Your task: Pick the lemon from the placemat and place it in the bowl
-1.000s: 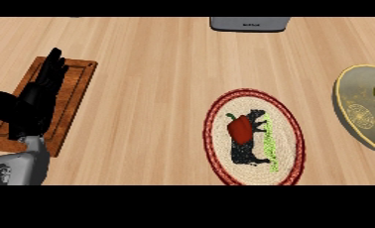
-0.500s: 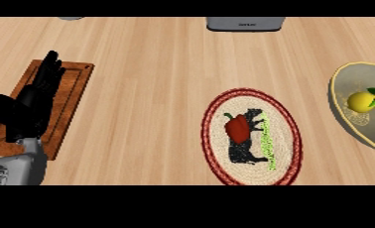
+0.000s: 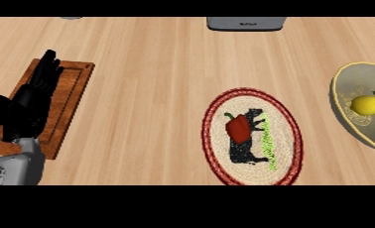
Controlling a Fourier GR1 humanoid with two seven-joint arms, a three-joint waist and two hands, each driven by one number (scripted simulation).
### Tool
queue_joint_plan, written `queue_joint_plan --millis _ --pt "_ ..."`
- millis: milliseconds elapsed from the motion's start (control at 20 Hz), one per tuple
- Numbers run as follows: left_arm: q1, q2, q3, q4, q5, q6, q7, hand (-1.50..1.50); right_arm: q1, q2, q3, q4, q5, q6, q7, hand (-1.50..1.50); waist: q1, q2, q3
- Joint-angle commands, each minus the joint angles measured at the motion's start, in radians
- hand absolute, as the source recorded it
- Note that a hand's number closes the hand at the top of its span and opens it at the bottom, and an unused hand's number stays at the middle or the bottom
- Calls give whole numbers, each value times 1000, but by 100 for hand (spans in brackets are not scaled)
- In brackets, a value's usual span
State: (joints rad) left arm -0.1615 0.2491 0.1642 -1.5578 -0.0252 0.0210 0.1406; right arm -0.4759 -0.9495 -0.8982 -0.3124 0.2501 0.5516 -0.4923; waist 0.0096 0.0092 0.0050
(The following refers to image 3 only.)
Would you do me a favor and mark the grey appliance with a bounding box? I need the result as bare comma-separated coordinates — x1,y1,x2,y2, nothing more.
206,17,288,33

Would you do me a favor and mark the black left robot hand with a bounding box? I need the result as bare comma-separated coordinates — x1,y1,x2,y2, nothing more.
0,49,67,143

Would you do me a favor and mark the yellow-rimmed grey bowl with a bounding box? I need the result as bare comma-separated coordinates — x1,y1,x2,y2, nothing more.
330,60,375,149

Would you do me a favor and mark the oval woven red-rimmed placemat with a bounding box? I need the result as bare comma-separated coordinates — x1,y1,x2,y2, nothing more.
201,87,304,186

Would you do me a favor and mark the brown wooden cutting board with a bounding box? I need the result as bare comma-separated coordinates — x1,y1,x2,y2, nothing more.
0,57,96,161

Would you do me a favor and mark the yellow lemon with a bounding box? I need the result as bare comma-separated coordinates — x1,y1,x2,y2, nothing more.
349,94,375,117

